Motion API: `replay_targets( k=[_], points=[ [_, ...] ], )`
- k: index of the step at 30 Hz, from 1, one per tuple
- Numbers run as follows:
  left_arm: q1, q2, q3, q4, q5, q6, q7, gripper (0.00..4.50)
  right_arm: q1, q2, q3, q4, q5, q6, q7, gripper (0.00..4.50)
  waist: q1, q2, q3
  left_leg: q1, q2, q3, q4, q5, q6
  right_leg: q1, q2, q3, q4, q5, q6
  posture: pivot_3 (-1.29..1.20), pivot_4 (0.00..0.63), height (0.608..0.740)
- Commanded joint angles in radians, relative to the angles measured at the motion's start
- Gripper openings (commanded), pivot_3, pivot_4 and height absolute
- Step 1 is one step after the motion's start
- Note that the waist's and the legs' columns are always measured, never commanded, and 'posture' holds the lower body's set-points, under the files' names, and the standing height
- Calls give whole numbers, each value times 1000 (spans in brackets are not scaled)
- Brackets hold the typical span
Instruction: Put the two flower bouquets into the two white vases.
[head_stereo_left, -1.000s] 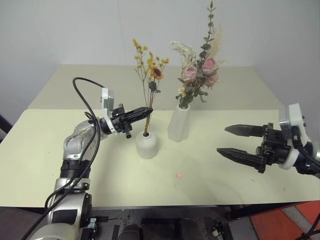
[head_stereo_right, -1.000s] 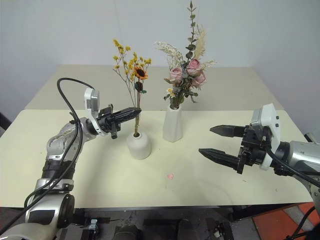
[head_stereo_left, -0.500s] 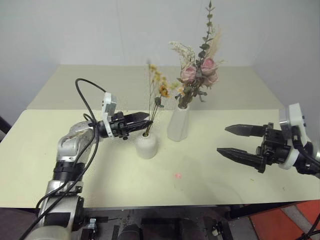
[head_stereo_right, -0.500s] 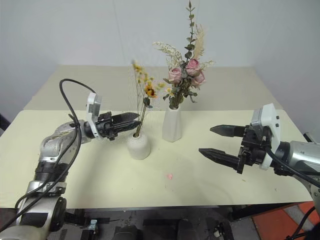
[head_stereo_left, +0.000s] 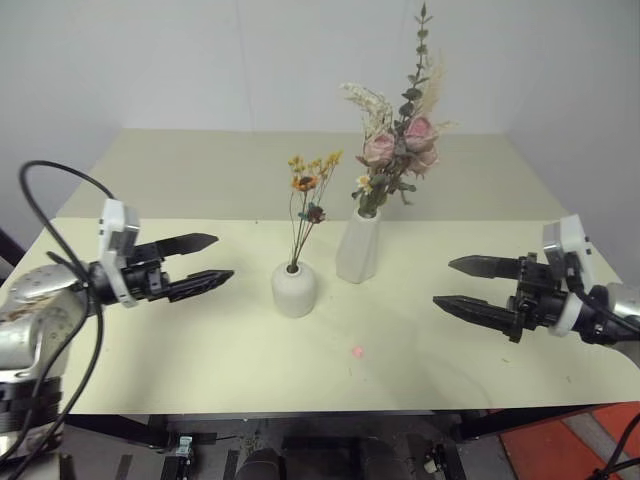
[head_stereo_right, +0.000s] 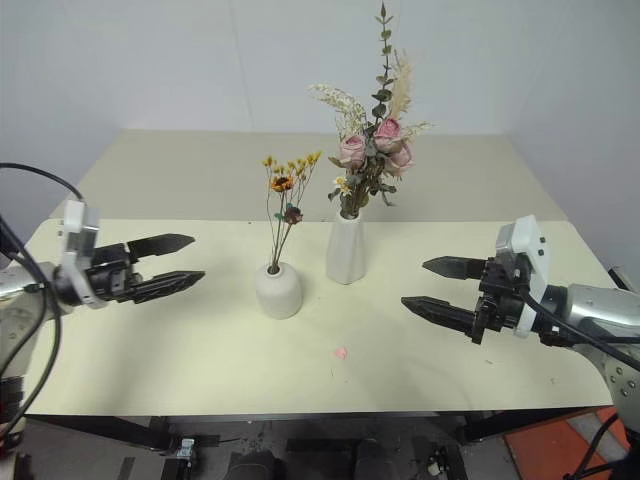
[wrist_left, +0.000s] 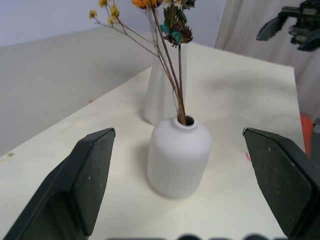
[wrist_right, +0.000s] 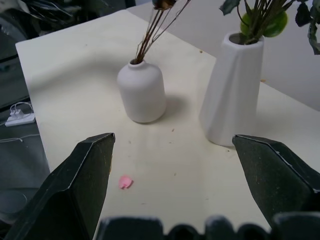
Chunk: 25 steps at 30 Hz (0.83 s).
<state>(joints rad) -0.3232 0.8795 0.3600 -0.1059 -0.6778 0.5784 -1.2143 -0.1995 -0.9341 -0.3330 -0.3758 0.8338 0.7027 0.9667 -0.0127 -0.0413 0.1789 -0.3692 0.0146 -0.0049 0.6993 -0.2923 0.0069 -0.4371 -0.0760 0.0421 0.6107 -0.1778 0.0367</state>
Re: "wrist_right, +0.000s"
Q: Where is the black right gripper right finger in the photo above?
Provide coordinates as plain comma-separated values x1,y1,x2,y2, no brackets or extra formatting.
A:
231,134,320,227

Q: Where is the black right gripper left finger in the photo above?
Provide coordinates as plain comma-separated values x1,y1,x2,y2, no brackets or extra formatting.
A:
4,132,116,240

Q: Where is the pink flower petal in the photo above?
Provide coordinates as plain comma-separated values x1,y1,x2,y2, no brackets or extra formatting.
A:
118,175,133,190

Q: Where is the green leafy flower bouquet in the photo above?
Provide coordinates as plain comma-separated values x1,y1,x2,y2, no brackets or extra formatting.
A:
219,0,320,56

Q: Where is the dried brown flower bouquet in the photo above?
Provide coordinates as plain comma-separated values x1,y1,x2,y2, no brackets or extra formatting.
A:
135,0,192,63

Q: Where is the white power strip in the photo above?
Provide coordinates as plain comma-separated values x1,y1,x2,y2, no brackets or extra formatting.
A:
4,113,37,127

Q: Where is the tall faceted white vase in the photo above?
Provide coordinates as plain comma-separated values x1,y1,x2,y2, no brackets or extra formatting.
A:
198,31,265,147

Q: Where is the short round white vase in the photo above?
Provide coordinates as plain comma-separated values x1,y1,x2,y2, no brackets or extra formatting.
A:
116,59,168,124

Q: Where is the white charger cable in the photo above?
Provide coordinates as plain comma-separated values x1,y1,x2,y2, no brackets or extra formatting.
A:
9,101,35,118

